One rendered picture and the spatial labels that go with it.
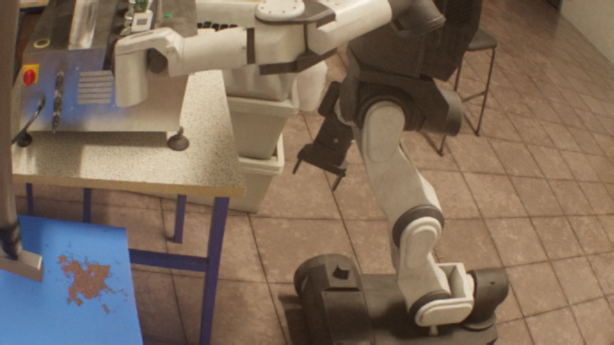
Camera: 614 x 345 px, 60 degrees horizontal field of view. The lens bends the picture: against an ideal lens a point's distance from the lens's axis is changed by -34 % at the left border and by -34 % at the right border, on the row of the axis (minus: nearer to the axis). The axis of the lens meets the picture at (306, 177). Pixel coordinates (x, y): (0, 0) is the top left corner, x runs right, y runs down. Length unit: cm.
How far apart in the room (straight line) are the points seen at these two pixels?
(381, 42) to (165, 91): 46
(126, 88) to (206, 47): 15
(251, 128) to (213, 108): 72
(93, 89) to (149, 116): 18
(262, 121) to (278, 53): 135
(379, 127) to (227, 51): 58
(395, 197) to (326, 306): 49
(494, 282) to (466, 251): 69
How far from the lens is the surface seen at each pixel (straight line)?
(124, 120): 154
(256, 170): 252
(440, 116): 164
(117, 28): 151
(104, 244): 155
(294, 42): 112
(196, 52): 110
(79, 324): 136
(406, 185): 174
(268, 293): 239
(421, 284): 200
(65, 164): 153
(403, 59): 148
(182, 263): 179
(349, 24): 114
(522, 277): 285
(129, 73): 112
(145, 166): 153
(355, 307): 214
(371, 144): 160
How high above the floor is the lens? 166
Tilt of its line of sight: 35 degrees down
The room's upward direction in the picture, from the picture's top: 15 degrees clockwise
